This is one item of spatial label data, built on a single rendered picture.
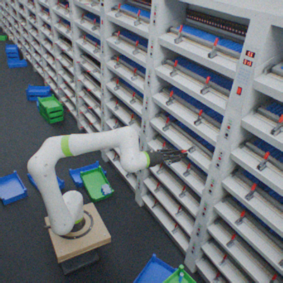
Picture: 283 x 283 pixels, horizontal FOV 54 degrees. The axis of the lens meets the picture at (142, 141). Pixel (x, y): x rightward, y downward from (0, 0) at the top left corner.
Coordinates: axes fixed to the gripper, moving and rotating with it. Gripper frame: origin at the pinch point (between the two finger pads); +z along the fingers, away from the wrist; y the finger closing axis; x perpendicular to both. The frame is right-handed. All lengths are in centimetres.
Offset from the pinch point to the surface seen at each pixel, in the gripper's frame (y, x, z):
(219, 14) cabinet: -17, 75, 13
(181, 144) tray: -8.2, 0.4, 7.3
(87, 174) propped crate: -94, -83, -7
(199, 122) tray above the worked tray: 1.0, 20.6, 5.5
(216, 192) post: 26.8, -9.0, 7.7
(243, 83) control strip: 24, 52, -4
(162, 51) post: -43, 47, 2
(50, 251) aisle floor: -38, -100, -58
